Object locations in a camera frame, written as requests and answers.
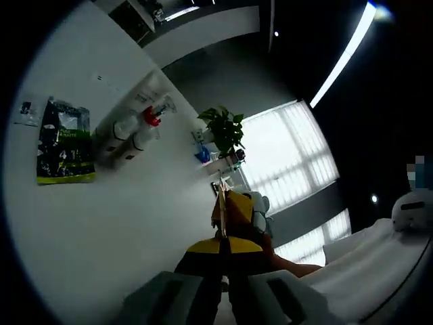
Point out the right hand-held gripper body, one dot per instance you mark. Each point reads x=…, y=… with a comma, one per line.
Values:
x=262, y=213

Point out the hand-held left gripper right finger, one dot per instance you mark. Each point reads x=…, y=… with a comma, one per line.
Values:
x=280, y=298

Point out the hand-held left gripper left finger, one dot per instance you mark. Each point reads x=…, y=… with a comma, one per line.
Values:
x=162, y=298

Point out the small white skincare bottle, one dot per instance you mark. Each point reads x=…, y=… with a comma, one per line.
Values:
x=135, y=154
x=113, y=145

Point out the blue plastic packet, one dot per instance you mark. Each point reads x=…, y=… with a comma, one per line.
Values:
x=203, y=155

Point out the large bright window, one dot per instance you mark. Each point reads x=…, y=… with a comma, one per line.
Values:
x=291, y=152

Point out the potted green plant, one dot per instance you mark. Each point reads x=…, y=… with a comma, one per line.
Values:
x=223, y=130

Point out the person's white shirt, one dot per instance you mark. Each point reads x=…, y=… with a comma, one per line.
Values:
x=365, y=271

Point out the white chest-worn device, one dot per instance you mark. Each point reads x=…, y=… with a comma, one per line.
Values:
x=411, y=220

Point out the green and black packet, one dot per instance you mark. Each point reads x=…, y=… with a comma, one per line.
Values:
x=67, y=149

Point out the long ceiling light strip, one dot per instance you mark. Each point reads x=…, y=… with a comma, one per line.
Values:
x=341, y=57

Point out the small clear plastic packet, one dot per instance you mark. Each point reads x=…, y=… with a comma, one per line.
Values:
x=27, y=113

